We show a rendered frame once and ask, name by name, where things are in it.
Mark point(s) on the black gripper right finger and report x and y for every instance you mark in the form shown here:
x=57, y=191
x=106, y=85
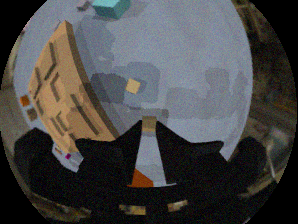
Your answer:
x=176, y=152

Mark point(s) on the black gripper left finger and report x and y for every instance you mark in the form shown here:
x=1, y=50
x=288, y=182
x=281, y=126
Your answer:
x=122, y=151

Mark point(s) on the teal cube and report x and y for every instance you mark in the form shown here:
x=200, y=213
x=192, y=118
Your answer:
x=110, y=8

